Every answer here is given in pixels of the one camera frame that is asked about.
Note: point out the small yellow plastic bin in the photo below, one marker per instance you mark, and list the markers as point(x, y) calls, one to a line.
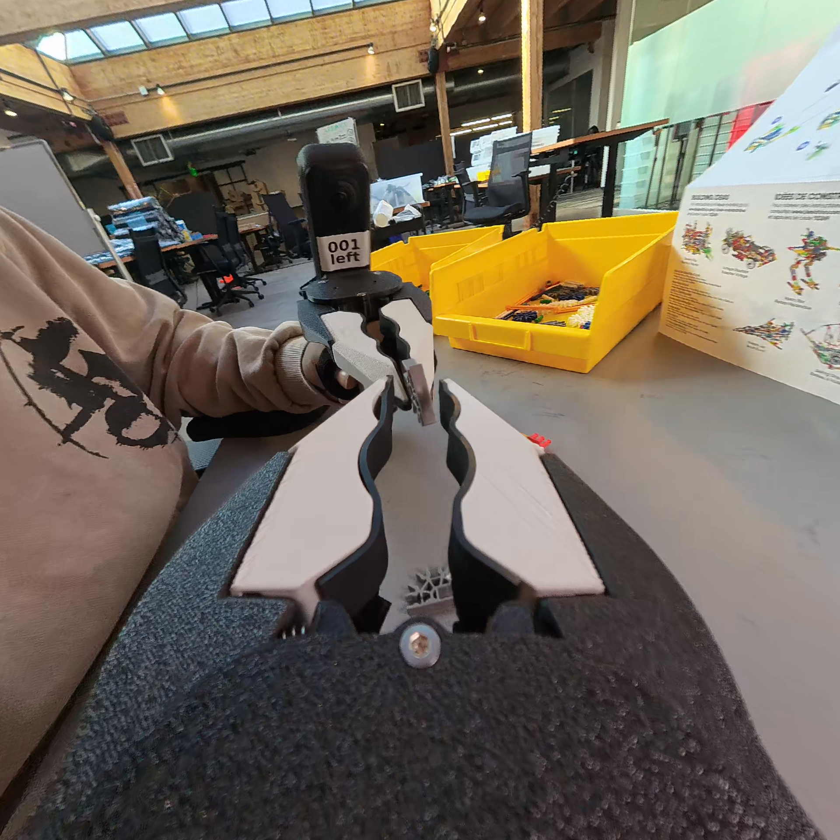
point(407, 256)

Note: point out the white storage bins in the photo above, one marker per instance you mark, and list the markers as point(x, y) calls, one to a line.
point(518, 144)

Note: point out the printed instruction sheet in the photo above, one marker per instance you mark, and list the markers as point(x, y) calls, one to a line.
point(754, 262)

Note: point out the large whiteboard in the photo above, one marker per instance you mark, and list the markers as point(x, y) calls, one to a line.
point(46, 197)

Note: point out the person's left forearm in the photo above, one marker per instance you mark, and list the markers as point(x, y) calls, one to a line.
point(229, 361)

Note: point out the long black frame table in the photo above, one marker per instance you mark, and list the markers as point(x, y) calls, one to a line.
point(604, 131)

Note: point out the pile of blue folded cloth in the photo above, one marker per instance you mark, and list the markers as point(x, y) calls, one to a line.
point(144, 216)

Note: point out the wooden work table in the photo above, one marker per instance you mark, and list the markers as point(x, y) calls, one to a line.
point(164, 244)

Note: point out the clear plastic container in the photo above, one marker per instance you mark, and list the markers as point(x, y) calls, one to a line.
point(397, 190)

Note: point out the red and yellow connector stack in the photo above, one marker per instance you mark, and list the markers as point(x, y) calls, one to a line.
point(533, 438)

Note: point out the stack of clear crates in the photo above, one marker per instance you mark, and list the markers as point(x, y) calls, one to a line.
point(689, 161)

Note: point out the thick wooden post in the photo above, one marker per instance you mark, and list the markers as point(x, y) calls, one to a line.
point(533, 98)

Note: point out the wall air vent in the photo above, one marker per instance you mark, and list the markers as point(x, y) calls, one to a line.
point(152, 149)
point(407, 96)

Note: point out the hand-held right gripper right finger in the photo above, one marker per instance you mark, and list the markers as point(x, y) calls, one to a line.
point(525, 518)

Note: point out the grey snowflake connector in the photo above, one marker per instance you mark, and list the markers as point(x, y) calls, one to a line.
point(420, 394)
point(430, 587)

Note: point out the black office chair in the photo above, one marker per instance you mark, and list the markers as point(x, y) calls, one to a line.
point(285, 223)
point(229, 262)
point(154, 262)
point(502, 177)

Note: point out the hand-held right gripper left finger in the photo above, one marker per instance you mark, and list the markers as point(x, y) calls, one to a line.
point(308, 518)

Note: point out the stack of red crates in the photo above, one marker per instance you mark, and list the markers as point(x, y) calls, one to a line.
point(753, 119)

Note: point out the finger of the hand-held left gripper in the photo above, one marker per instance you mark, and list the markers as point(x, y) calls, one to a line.
point(413, 328)
point(354, 348)

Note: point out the large yellow plastic bin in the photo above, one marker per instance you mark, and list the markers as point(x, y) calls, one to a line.
point(558, 341)

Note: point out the sign board on stand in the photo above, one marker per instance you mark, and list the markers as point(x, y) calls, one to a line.
point(337, 131)

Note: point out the person's left hand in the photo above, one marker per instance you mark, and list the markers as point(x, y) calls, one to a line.
point(346, 382)

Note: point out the person's beige sweatshirt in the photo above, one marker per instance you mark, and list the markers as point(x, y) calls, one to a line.
point(79, 492)

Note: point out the pile of colourful toy pieces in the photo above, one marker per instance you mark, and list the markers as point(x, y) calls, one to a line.
point(551, 305)

